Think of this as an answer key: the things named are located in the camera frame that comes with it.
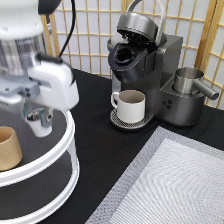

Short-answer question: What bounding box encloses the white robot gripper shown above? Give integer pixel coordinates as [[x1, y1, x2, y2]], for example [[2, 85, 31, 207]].
[[0, 61, 79, 128]]

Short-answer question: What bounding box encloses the grey pod coffee machine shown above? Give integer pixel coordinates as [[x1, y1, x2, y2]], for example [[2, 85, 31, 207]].
[[107, 0, 204, 130]]

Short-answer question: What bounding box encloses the white coffee pod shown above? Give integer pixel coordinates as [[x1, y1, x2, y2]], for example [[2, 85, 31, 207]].
[[26, 113, 52, 138]]

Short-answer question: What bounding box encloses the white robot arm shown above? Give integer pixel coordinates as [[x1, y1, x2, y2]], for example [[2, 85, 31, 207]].
[[0, 0, 79, 129]]

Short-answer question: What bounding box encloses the white ceramic coffee mug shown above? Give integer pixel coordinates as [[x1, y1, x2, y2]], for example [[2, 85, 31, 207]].
[[111, 90, 145, 124]]

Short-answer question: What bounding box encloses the tan wooden cup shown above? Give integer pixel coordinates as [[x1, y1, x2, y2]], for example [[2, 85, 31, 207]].
[[0, 126, 22, 171]]

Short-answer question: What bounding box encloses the white two-tier round shelf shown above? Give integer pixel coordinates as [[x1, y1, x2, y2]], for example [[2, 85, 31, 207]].
[[0, 111, 80, 224]]

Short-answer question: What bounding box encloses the stainless steel milk frother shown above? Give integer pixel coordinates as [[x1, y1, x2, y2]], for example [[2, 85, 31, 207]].
[[173, 67, 219, 100]]

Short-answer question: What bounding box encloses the grey woven placemat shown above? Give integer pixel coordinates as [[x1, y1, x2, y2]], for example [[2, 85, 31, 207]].
[[85, 127, 224, 224]]

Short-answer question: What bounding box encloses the wooden shoji folding screen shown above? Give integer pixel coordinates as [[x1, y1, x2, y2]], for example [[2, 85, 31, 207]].
[[41, 0, 224, 110]]

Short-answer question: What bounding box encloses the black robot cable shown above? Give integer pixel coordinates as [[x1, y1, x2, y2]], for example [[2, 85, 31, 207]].
[[37, 0, 77, 65]]

